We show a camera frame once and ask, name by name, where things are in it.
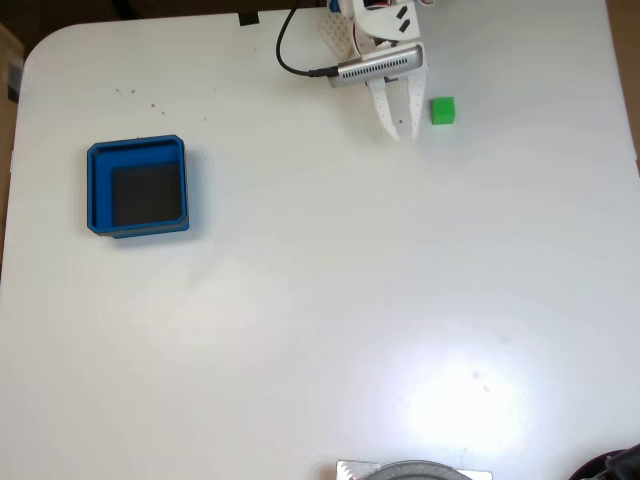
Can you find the blue box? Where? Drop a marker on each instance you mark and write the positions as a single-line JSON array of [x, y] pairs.
[[97, 190]]

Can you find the silver metal plate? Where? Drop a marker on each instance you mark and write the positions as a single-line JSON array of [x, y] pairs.
[[350, 471]]

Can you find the grey round object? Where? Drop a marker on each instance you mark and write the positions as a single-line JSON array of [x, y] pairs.
[[420, 471]]

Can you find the black tape piece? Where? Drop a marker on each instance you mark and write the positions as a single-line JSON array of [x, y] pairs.
[[248, 19]]

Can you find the black object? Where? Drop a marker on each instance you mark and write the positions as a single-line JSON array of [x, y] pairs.
[[625, 465]]

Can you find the green cube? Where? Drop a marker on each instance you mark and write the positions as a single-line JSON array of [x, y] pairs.
[[443, 111]]

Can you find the silver camera box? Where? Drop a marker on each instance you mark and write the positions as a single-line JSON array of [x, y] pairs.
[[380, 65]]

